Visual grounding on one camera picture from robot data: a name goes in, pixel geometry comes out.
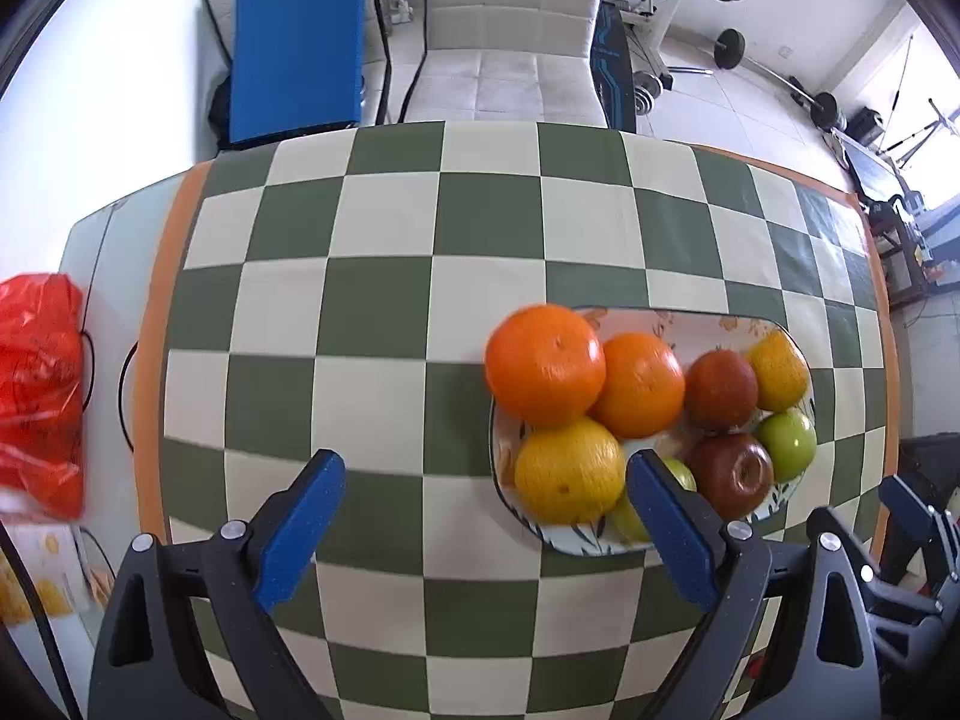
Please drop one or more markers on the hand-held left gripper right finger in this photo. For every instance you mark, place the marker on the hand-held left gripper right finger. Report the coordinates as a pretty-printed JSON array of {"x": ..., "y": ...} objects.
[{"x": 675, "y": 532}]

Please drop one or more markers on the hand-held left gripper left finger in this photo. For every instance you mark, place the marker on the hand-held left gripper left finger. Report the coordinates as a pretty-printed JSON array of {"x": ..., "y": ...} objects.
[{"x": 300, "y": 532}]

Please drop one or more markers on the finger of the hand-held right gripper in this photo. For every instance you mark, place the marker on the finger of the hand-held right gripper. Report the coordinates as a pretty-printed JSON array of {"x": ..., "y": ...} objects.
[{"x": 900, "y": 499}]

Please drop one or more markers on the green apple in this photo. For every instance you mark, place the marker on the green apple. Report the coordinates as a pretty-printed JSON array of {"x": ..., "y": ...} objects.
[
  {"x": 630, "y": 521},
  {"x": 787, "y": 444}
]

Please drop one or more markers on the dark red apple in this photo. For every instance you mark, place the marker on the dark red apple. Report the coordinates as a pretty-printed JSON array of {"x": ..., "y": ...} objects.
[
  {"x": 721, "y": 390},
  {"x": 731, "y": 474}
]

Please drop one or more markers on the floral white oval plate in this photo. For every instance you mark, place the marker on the floral white oval plate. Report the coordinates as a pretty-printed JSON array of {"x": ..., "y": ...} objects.
[{"x": 577, "y": 540}]

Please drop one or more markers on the yellow citrus fruit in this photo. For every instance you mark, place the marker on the yellow citrus fruit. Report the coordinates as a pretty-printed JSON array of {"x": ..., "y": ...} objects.
[{"x": 566, "y": 472}]

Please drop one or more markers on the small orange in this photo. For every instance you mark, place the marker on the small orange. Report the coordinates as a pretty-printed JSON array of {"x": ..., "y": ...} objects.
[{"x": 641, "y": 386}]

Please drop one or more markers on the yellow pear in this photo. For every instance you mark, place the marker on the yellow pear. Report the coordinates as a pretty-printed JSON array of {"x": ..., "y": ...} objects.
[{"x": 780, "y": 371}]

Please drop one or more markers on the large orange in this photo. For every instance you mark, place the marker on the large orange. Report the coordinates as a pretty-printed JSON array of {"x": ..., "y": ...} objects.
[{"x": 545, "y": 364}]

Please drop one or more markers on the green white checkered tablecloth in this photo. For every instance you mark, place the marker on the green white checkered tablecloth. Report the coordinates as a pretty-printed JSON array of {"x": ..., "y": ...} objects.
[{"x": 375, "y": 315}]

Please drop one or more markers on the dark wooden chair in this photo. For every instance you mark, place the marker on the dark wooden chair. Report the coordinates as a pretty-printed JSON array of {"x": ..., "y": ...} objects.
[{"x": 911, "y": 240}]

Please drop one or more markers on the white snack box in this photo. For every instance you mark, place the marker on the white snack box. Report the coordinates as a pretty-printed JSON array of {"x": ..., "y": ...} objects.
[{"x": 45, "y": 585}]

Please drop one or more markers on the red plastic bag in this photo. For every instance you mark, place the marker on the red plastic bag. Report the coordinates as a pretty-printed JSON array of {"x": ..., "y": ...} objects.
[{"x": 37, "y": 390}]

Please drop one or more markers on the pale grey table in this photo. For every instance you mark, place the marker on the pale grey table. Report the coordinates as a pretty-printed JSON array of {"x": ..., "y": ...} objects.
[{"x": 112, "y": 277}]

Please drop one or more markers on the black flat monitor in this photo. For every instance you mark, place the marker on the black flat monitor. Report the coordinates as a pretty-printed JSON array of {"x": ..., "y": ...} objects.
[{"x": 870, "y": 169}]

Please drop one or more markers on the black tripod stand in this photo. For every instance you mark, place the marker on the black tripod stand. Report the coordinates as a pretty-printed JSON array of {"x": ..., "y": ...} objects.
[{"x": 922, "y": 127}]

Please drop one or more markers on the black speaker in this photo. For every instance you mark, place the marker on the black speaker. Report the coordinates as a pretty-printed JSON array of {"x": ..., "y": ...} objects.
[{"x": 870, "y": 124}]

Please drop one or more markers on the loose black weight plates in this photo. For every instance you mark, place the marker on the loose black weight plates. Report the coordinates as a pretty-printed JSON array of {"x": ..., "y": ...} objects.
[{"x": 649, "y": 86}]

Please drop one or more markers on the black blue weight bench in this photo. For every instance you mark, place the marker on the black blue weight bench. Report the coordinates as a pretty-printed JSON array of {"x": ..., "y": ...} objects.
[{"x": 611, "y": 75}]

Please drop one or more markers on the long floor barbell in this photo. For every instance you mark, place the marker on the long floor barbell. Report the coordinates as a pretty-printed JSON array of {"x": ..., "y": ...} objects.
[{"x": 727, "y": 49}]

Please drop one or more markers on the blue foam mat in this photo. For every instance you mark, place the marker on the blue foam mat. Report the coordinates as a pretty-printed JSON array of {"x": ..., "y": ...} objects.
[{"x": 300, "y": 37}]

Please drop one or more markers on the white padded chair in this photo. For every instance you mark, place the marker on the white padded chair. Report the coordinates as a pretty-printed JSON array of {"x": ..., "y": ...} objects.
[{"x": 510, "y": 30}]

